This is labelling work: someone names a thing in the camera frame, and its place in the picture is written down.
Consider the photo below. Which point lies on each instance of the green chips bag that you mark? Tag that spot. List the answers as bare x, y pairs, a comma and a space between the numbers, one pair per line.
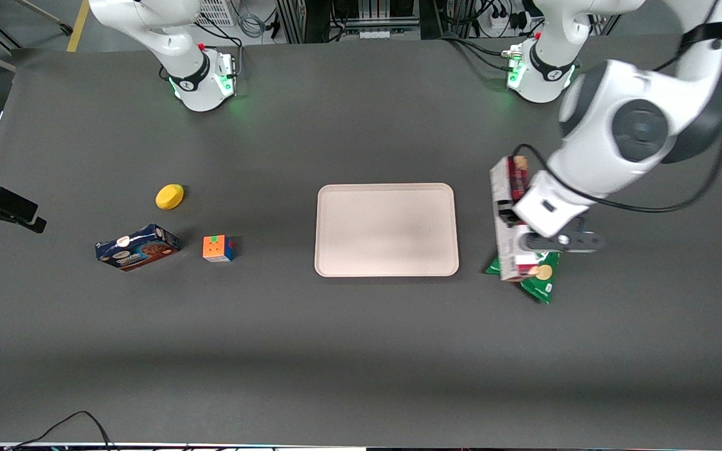
543, 285

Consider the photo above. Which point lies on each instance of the colourful puzzle cube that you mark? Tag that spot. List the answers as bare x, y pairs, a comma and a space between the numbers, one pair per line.
217, 248

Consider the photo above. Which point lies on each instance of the white power strip with plugs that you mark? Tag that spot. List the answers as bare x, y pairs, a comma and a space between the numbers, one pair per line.
505, 22

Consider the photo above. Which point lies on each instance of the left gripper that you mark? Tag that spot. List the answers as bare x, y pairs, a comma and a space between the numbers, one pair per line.
506, 215

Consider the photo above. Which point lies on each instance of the beige plastic tray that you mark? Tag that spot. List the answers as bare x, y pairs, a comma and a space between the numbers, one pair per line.
387, 229

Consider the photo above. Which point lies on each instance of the small white power strip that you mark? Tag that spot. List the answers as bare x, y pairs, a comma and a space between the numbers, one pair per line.
375, 34

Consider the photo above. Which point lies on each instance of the blue cookie box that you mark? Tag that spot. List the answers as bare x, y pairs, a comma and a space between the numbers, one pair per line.
137, 247

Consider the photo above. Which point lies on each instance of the white perforated box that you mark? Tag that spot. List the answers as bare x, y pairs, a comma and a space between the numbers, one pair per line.
215, 11

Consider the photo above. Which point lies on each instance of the red cookie box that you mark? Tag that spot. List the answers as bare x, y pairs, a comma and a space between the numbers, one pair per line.
506, 250

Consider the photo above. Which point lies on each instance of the dark aluminium frame post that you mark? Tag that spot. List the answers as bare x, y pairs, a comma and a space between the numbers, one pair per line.
290, 20

